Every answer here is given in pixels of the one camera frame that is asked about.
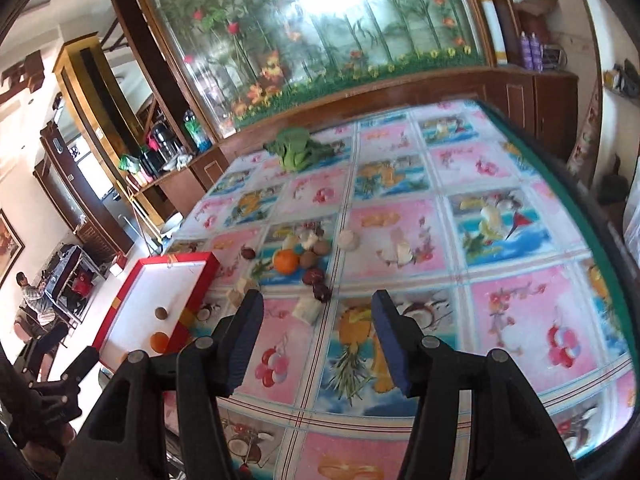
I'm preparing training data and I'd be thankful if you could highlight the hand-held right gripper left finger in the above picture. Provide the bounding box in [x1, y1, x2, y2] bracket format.
[56, 290, 265, 480]

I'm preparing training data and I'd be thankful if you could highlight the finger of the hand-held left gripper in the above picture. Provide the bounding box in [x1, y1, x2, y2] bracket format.
[59, 346, 101, 387]
[27, 380, 83, 428]

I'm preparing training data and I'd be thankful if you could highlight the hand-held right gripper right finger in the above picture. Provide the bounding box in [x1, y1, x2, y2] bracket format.
[371, 289, 573, 480]

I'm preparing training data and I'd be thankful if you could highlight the red box with white inside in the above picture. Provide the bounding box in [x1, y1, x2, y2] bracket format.
[92, 251, 221, 361]

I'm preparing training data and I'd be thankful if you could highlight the fruit printed tablecloth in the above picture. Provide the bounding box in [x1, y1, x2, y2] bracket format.
[160, 100, 636, 480]

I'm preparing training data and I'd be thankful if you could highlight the white food chunk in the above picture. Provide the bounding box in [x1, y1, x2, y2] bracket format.
[291, 297, 321, 322]

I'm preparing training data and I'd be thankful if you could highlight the metal table with black bag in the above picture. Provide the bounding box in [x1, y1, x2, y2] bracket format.
[45, 244, 108, 321]

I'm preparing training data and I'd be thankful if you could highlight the orange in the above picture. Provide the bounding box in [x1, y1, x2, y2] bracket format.
[273, 250, 300, 275]

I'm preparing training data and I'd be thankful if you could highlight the dark wooden cabinet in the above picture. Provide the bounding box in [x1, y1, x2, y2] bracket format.
[32, 122, 131, 271]

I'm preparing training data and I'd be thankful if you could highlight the wooden side shelf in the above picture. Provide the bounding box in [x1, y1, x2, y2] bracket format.
[130, 147, 231, 228]

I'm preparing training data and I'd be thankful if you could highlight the green bok choy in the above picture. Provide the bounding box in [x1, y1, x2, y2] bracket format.
[263, 127, 337, 172]

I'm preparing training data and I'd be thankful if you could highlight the black jug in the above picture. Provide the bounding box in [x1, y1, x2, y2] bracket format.
[137, 147, 161, 178]

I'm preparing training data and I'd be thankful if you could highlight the green plastic bottle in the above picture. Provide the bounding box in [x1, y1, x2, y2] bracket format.
[182, 110, 213, 153]

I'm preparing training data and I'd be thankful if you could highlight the black thermos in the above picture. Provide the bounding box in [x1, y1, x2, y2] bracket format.
[150, 122, 183, 161]

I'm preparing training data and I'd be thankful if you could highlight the dark figurine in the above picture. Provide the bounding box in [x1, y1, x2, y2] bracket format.
[597, 155, 631, 206]

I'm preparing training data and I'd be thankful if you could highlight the brown wooden display cabinet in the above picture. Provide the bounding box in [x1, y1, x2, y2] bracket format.
[100, 0, 581, 163]

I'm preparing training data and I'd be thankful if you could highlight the tall light wooden cabinet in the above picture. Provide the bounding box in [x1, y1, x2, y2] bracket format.
[52, 32, 166, 231]

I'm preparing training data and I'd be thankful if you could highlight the artificial flower glass display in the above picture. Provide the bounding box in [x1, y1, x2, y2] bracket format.
[142, 0, 488, 128]

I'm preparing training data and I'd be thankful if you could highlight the brown bag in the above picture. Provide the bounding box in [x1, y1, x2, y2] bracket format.
[515, 0, 558, 46]

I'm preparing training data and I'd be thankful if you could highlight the framed wall picture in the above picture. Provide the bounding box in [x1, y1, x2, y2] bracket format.
[0, 210, 25, 288]

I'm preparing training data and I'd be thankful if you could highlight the floral wall hanging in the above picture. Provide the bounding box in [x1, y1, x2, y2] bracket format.
[567, 85, 603, 186]

